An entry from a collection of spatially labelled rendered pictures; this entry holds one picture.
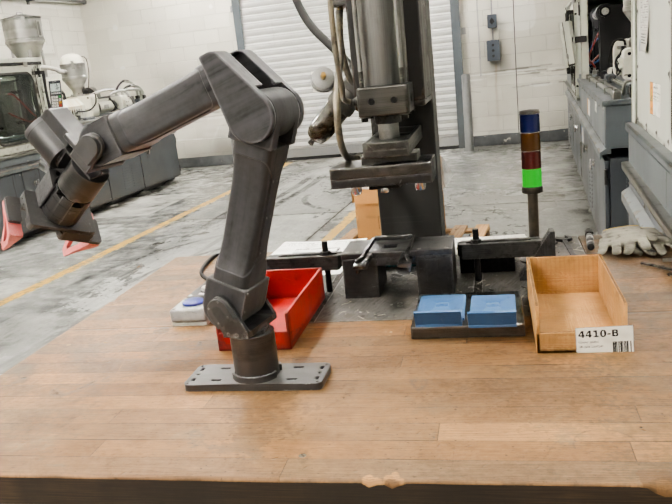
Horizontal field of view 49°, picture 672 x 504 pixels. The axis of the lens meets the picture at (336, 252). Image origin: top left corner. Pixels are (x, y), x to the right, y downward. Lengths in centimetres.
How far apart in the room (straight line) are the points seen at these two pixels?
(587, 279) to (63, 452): 85
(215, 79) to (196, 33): 1064
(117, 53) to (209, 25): 159
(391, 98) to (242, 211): 43
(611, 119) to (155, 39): 861
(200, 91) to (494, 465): 56
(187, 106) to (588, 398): 61
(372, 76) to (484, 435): 67
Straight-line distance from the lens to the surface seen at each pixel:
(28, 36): 901
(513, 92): 1051
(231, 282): 99
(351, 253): 134
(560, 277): 130
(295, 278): 138
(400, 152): 128
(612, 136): 435
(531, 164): 147
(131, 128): 103
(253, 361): 102
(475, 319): 111
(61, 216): 116
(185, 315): 133
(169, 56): 1177
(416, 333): 114
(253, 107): 90
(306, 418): 94
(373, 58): 129
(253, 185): 95
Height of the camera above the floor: 132
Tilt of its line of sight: 14 degrees down
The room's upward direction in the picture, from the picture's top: 6 degrees counter-clockwise
